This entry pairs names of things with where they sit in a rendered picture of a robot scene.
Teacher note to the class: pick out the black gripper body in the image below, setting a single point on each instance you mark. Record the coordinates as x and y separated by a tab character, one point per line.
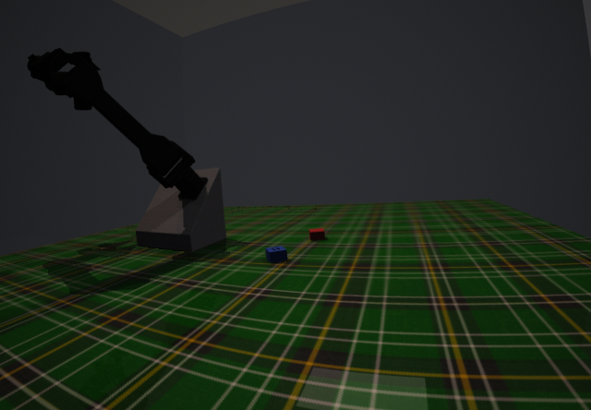
80	106

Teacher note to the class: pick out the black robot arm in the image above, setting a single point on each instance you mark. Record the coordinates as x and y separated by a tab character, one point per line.
84	84

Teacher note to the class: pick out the blue block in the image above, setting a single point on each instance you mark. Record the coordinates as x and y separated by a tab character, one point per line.
276	253

